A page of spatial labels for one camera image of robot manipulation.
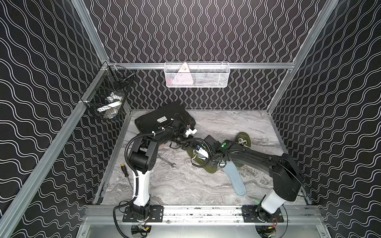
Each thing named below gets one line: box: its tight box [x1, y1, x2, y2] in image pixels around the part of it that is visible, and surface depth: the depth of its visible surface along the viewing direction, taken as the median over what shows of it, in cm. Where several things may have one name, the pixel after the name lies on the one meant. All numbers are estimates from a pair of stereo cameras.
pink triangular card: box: [172, 62, 194, 86], surface depth 91 cm
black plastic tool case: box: [134, 101, 196, 135], surface depth 108 cm
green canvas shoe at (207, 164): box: [186, 147, 218, 174], surface depth 88 cm
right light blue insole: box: [222, 160, 247, 197], surface depth 87 cm
